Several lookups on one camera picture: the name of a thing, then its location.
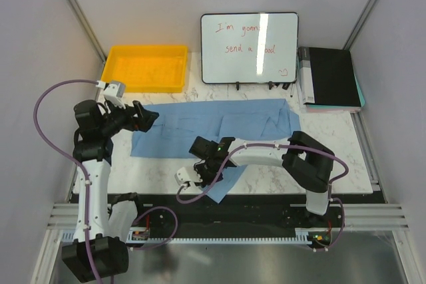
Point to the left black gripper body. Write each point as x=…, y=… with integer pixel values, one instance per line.
x=135, y=123

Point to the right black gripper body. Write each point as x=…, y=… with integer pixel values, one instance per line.
x=208, y=172

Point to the blue long sleeve shirt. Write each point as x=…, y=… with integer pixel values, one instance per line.
x=178, y=124

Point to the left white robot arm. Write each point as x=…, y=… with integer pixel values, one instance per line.
x=99, y=246

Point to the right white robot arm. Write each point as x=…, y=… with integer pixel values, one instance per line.
x=305, y=159

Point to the yellow plastic tray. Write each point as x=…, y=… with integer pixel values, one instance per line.
x=147, y=68

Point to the small whiteboard with red writing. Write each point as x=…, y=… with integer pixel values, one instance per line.
x=249, y=48

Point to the black binder folder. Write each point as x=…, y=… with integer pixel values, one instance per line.
x=326, y=77

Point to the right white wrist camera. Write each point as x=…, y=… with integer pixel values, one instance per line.
x=187, y=176

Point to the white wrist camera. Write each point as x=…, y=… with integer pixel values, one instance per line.
x=187, y=176
x=112, y=92

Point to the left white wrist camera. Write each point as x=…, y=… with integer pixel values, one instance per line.
x=112, y=92

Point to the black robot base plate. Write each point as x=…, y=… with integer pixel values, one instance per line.
x=233, y=213

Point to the white slotted cable duct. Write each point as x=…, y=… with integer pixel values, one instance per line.
x=301, y=237

